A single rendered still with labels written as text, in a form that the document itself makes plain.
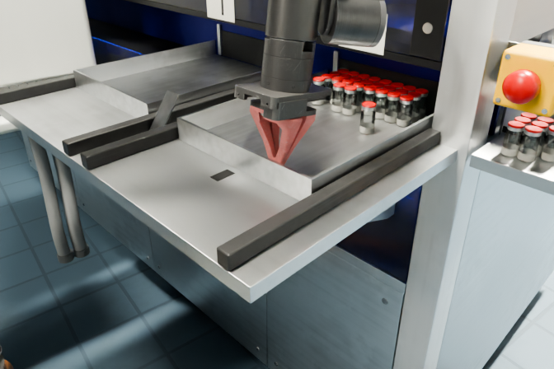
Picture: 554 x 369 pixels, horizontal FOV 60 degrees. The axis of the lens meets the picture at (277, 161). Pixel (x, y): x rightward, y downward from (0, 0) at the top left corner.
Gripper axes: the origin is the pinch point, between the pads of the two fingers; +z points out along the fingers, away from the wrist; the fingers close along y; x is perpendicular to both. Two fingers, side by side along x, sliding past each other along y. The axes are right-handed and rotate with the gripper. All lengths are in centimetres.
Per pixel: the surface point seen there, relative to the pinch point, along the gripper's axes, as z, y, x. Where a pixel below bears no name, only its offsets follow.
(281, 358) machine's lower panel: 70, 37, 24
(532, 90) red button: -11.7, 20.0, -20.4
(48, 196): 46, 11, 98
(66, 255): 68, 15, 98
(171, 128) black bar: 1.2, -1.2, 20.1
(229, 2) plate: -15.6, 23.4, 37.1
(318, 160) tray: 1.6, 8.7, 0.2
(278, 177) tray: 1.6, -0.7, -1.1
